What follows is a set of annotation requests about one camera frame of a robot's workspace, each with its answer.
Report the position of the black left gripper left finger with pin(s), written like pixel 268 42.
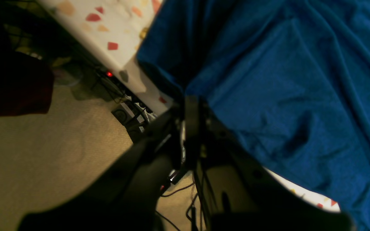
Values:
pixel 125 196

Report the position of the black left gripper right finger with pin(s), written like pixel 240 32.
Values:
pixel 236 193

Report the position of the blue t-shirt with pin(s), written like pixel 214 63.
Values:
pixel 290 79

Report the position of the terrazzo patterned tablecloth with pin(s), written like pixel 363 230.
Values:
pixel 112 31

